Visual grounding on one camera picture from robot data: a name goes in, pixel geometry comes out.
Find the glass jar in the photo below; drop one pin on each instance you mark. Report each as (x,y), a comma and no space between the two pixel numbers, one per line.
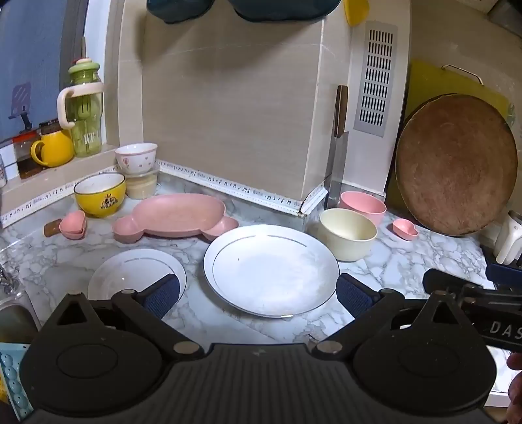
(24,163)

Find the large white plate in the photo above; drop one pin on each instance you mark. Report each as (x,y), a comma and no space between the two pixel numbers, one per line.
(269,273)

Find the small brown block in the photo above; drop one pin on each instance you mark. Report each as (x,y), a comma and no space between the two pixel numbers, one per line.
(52,229)

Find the pink bear-shaped plate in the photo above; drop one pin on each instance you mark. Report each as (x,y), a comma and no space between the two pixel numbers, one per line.
(175,214)

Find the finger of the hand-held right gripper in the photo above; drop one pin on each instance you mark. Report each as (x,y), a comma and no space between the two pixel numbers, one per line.
(505,272)
(442,282)

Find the grey vent grille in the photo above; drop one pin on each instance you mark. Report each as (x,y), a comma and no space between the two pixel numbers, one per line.
(375,77)

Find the clear plastic container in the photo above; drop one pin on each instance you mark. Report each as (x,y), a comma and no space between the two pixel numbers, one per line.
(140,185)

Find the yellow mug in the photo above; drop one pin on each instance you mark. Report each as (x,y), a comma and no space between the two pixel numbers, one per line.
(55,151)

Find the round wooden cutting board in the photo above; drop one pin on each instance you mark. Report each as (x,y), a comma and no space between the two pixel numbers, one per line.
(456,167)

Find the metal faucet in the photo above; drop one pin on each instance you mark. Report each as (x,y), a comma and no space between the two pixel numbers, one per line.
(8,277)

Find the person's right hand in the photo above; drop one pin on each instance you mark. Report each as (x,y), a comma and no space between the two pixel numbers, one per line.
(516,391)

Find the teal hanging cloth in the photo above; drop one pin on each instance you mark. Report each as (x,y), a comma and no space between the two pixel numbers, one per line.
(175,10)

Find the cream bowl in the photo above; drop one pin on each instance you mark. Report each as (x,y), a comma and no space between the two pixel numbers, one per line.
(346,244)

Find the light blue dotted mat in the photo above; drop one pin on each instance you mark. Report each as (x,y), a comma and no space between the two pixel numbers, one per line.
(14,379)

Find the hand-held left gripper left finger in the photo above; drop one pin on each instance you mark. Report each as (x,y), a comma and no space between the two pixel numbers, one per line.
(163,294)

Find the steel sink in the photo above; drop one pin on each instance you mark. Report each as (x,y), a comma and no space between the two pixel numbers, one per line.
(16,322)

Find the pink bowl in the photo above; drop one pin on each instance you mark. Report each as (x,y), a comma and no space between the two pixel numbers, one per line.
(367,204)

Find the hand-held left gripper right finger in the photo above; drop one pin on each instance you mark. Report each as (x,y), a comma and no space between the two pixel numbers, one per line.
(350,294)

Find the small pink heart dish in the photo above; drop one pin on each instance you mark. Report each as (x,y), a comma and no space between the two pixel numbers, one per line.
(79,235)
(72,222)
(403,228)

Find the yellow plastic cutting board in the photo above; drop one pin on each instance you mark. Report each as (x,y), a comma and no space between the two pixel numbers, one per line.
(424,85)

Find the yellow plastic scraper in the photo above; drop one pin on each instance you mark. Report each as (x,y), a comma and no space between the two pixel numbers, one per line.
(355,12)

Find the dark blue hanging cloth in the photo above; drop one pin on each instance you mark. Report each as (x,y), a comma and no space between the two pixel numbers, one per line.
(285,8)

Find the small white plate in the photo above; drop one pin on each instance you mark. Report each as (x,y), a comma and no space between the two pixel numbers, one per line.
(122,273)

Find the yellow enamel cup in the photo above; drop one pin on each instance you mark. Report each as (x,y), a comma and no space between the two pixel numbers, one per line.
(100,202)

